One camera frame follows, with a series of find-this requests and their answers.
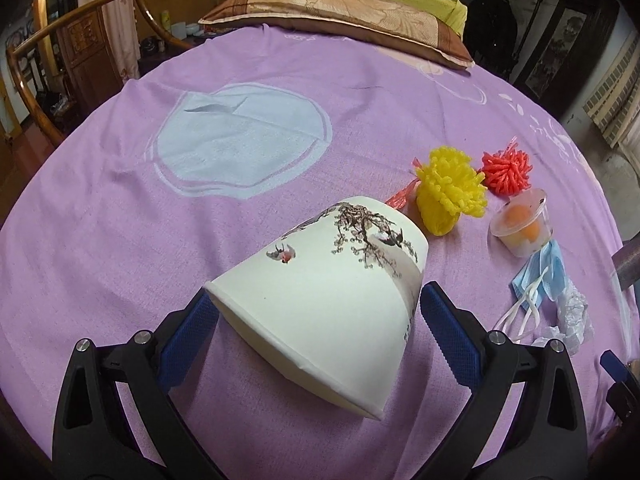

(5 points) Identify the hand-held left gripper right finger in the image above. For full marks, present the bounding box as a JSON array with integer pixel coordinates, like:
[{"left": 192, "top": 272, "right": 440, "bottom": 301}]
[{"left": 420, "top": 281, "right": 588, "bottom": 480}]

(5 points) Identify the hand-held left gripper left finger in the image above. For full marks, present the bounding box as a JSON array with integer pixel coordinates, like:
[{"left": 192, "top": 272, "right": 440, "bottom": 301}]
[{"left": 51, "top": 290, "right": 226, "bottom": 480}]

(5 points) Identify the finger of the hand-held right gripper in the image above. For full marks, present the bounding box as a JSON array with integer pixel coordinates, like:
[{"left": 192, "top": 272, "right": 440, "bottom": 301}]
[{"left": 600, "top": 350, "right": 640, "bottom": 423}]

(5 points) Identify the white printed paper cup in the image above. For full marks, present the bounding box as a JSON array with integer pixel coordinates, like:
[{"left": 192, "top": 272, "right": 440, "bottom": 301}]
[{"left": 202, "top": 196, "right": 430, "bottom": 420}]

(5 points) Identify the red foam fruit net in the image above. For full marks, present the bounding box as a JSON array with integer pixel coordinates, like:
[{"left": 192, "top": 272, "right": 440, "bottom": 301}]
[{"left": 481, "top": 141, "right": 532, "bottom": 196}]

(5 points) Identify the white crumpled tissue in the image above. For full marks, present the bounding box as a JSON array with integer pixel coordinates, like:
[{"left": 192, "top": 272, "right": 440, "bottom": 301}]
[{"left": 532, "top": 290, "right": 596, "bottom": 354}]

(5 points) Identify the blue face mask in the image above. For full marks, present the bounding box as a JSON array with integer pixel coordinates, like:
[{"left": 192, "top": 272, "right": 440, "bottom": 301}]
[{"left": 500, "top": 239, "right": 581, "bottom": 347}]

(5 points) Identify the purple printed blanket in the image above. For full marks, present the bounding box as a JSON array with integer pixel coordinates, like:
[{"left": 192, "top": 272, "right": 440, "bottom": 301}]
[{"left": 0, "top": 25, "right": 637, "bottom": 480}]

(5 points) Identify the clear fruit jelly cup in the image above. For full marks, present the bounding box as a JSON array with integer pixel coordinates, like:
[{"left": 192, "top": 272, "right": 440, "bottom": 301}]
[{"left": 489, "top": 187, "right": 555, "bottom": 259}]

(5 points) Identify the red plastic ribbon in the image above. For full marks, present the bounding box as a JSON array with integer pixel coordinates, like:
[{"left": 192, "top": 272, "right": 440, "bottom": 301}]
[{"left": 385, "top": 156, "right": 422, "bottom": 211}]

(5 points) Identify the yellow foam fruit net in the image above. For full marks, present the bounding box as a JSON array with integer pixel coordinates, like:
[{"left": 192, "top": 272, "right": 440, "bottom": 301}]
[{"left": 412, "top": 146, "right": 489, "bottom": 237}]

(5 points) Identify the beige striped window curtain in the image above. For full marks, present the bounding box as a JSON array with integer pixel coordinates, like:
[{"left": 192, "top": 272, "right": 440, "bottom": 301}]
[{"left": 584, "top": 35, "right": 640, "bottom": 149}]

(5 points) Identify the small wooden side table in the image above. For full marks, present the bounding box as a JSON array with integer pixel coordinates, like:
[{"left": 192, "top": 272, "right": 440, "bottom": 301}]
[{"left": 137, "top": 30, "right": 202, "bottom": 77}]

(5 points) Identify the black coat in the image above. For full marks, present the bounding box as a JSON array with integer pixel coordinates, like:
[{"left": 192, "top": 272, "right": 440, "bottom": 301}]
[{"left": 465, "top": 0, "right": 519, "bottom": 82}]

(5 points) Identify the dark framed painting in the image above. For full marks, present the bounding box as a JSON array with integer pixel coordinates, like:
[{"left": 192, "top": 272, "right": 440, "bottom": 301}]
[{"left": 515, "top": 0, "right": 622, "bottom": 107}]

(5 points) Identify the curved wooden armchair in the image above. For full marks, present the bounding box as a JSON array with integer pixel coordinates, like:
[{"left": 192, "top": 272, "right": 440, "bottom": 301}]
[{"left": 5, "top": 0, "right": 202, "bottom": 152}]

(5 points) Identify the pink floral curtain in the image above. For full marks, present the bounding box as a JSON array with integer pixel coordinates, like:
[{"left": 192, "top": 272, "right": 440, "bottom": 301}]
[{"left": 77, "top": 0, "right": 142, "bottom": 82}]

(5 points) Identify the brown floral pillow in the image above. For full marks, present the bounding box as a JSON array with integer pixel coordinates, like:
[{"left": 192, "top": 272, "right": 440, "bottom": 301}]
[{"left": 198, "top": 0, "right": 476, "bottom": 71}]

